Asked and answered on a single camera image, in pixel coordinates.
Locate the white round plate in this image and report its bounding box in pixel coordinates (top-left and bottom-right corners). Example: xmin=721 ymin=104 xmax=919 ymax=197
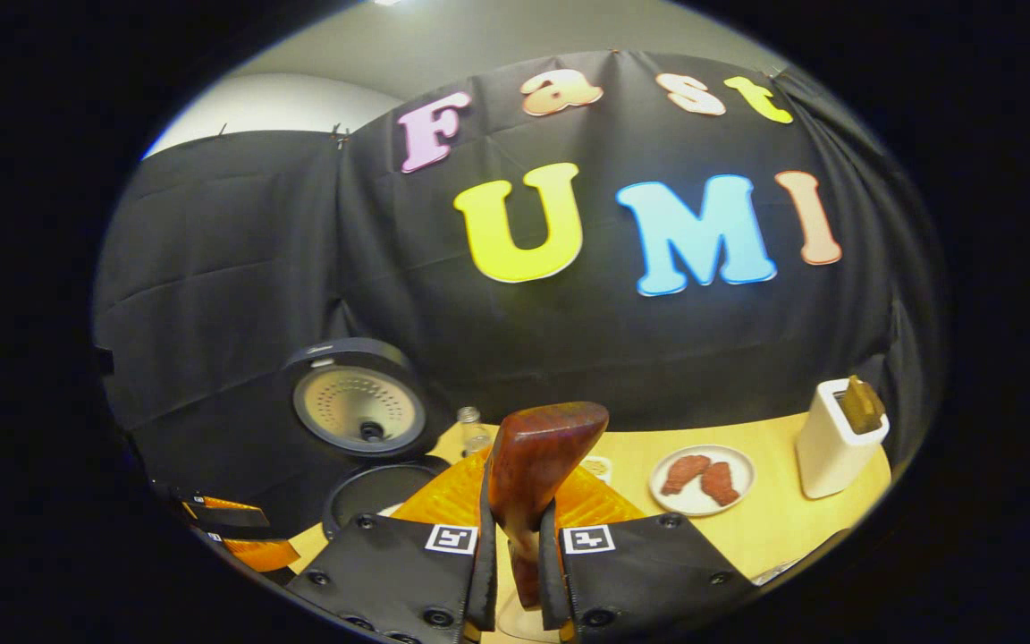
xmin=649 ymin=445 xmax=756 ymax=518

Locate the grey rice cooker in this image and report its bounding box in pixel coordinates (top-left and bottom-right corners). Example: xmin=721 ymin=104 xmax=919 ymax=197
xmin=283 ymin=338 xmax=455 ymax=542

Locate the small glass jar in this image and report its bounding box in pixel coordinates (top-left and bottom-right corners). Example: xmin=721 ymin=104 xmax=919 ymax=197
xmin=457 ymin=406 xmax=491 ymax=457

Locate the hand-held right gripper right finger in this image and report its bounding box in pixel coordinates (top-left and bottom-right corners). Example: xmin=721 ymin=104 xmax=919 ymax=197
xmin=537 ymin=465 xmax=753 ymax=643

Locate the brown wooden spoon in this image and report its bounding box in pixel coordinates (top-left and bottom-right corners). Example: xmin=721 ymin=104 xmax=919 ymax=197
xmin=488 ymin=402 xmax=610 ymax=611

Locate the brown meat piece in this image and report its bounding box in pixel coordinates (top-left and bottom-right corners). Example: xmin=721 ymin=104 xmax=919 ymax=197
xmin=701 ymin=461 xmax=741 ymax=507
xmin=661 ymin=454 xmax=711 ymax=496

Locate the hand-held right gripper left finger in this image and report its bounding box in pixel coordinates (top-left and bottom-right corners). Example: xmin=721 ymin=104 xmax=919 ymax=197
xmin=287 ymin=447 xmax=498 ymax=644

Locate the black backdrop cloth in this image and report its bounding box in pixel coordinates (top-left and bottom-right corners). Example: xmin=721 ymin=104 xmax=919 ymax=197
xmin=93 ymin=49 xmax=941 ymax=538

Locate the white square container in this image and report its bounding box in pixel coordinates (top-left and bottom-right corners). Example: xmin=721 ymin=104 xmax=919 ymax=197
xmin=795 ymin=377 xmax=891 ymax=499

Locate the clear chopstick holder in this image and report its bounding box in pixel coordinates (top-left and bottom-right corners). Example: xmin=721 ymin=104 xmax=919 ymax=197
xmin=752 ymin=556 xmax=795 ymax=587

